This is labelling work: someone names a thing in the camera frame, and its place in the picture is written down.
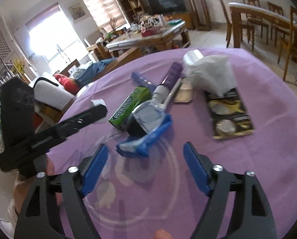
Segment blue small packet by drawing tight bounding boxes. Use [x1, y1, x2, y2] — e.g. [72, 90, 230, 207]
[131, 71, 157, 93]

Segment wooden television cabinet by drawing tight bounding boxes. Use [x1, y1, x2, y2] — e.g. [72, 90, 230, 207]
[163, 11, 196, 30]

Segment white plastic stick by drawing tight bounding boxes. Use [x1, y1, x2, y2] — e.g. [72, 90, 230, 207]
[162, 78, 183, 112]

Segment clear tape roll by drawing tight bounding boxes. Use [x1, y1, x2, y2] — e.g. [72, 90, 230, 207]
[183, 50, 204, 66]

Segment framed flower picture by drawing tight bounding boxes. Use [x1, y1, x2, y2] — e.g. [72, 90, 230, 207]
[67, 1, 87, 21]

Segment black round object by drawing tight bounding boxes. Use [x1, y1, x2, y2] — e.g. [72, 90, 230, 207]
[127, 122, 147, 138]

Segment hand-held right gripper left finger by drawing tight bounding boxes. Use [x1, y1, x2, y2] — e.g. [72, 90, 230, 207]
[14, 143, 109, 239]

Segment purple tablecloth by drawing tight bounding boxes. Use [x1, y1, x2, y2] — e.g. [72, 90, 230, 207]
[46, 47, 297, 239]

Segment person's left hand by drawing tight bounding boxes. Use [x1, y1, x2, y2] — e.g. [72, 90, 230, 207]
[13, 154, 56, 207]

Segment white lattice panel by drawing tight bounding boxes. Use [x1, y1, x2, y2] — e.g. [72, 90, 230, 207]
[0, 27, 22, 85]

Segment wooden dining table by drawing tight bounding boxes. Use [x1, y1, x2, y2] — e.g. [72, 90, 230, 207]
[228, 2, 297, 49]

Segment yellow flowers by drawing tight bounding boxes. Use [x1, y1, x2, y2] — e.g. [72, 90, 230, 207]
[13, 59, 26, 74]

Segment green gum box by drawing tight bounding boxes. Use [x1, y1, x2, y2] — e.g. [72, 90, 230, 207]
[108, 86, 152, 131]

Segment pile of small household items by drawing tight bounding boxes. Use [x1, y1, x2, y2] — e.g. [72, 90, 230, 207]
[124, 14, 186, 36]

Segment blue jeans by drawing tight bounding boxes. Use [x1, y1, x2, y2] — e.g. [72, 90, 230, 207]
[76, 57, 118, 86]

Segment white tissue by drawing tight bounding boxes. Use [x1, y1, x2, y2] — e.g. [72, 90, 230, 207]
[188, 54, 237, 96]

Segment wooden coffee table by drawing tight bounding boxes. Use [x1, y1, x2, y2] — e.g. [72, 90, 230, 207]
[106, 20, 191, 58]

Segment wooden armchair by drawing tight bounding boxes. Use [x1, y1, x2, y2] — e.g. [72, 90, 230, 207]
[85, 28, 119, 60]

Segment blue wrapper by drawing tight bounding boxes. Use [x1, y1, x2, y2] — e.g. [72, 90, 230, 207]
[116, 113, 173, 158]

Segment red cushion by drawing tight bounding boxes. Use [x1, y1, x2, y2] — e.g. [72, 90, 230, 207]
[53, 74, 80, 95]

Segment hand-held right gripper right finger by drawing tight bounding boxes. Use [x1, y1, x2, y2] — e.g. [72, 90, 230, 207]
[183, 141, 278, 239]

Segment grey sofa cushion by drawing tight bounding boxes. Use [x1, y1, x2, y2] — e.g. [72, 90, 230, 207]
[32, 72, 77, 110]

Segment black television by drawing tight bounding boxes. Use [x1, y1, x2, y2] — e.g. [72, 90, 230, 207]
[145, 0, 186, 15]

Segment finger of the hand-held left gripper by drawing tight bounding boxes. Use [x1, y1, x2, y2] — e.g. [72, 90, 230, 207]
[31, 105, 108, 151]

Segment person's right hand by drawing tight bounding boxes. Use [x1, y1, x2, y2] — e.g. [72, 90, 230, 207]
[155, 229, 171, 239]

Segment large bright window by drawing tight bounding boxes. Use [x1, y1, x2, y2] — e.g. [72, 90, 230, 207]
[25, 2, 89, 72]

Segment small white cap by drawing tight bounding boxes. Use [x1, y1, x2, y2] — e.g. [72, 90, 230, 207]
[90, 99, 106, 108]

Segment black and gold tissue box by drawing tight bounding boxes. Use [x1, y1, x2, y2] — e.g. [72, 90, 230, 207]
[205, 88, 255, 140]

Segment wooden dining chair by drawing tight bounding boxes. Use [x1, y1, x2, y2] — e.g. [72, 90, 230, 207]
[241, 0, 270, 39]
[278, 5, 297, 92]
[267, 2, 285, 15]
[213, 0, 255, 48]

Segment clear plastic packet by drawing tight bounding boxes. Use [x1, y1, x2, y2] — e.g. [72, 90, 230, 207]
[131, 99, 167, 135]

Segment purple tube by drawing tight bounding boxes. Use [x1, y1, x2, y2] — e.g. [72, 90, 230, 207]
[152, 62, 184, 105]

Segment window with brown blinds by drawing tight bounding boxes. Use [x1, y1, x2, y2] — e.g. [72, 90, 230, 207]
[79, 0, 128, 30]

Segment wooden sofa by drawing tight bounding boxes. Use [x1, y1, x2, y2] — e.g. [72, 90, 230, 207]
[59, 47, 141, 90]

